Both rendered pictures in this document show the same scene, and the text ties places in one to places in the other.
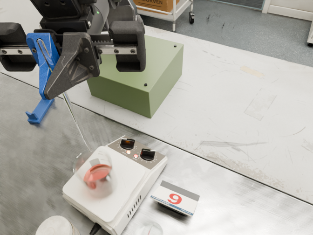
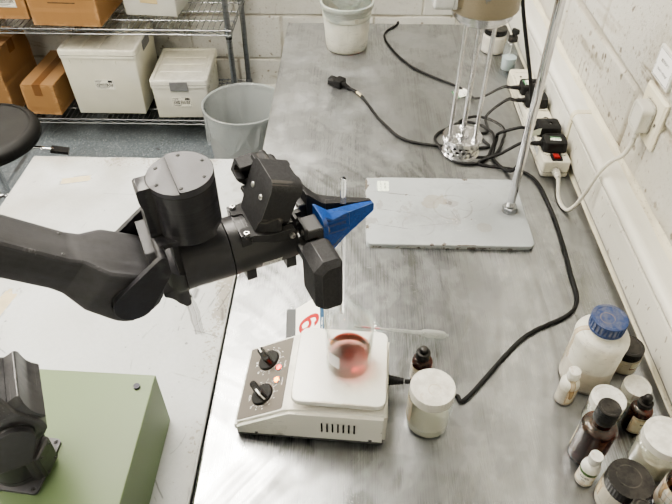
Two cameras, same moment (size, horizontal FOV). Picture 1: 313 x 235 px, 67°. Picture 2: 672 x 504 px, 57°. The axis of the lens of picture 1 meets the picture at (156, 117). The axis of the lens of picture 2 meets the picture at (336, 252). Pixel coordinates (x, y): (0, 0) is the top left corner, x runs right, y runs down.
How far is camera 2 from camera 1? 0.74 m
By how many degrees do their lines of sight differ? 73
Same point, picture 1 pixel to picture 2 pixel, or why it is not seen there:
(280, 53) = not seen: outside the picture
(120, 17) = (28, 382)
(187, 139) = (198, 351)
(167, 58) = (44, 379)
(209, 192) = (277, 303)
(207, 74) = not seen: hidden behind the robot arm
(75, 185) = (368, 392)
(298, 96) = not seen: hidden behind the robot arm
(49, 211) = (409, 473)
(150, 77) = (111, 387)
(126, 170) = (315, 347)
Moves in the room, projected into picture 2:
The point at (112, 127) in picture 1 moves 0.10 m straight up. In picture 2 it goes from (215, 475) to (203, 433)
